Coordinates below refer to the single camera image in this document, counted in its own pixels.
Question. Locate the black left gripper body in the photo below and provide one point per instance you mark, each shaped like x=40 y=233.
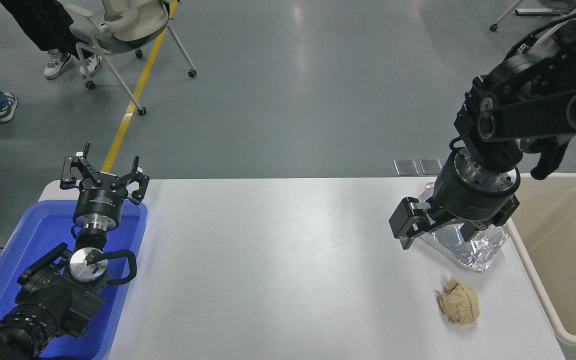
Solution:
x=99 y=200

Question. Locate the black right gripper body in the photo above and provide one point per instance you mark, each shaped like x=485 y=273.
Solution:
x=463 y=200

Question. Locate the silver foil tray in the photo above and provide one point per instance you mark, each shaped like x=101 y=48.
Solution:
x=450 y=245

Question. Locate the metal floor plate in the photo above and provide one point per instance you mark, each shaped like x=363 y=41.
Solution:
x=430 y=166
x=406 y=167

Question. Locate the large pale bin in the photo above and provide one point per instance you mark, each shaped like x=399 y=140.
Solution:
x=568 y=250

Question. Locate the blue plastic tray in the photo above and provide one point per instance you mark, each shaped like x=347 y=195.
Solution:
x=33 y=235

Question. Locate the crumpled tan paper ball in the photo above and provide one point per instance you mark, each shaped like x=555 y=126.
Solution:
x=460 y=302

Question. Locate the white wheeled office chair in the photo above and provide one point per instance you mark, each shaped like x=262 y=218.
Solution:
x=133 y=20

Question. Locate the white-framed wheeled chair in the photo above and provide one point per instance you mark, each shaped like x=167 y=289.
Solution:
x=505 y=15

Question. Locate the grey floor bar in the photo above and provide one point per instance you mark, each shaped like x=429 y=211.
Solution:
x=533 y=11

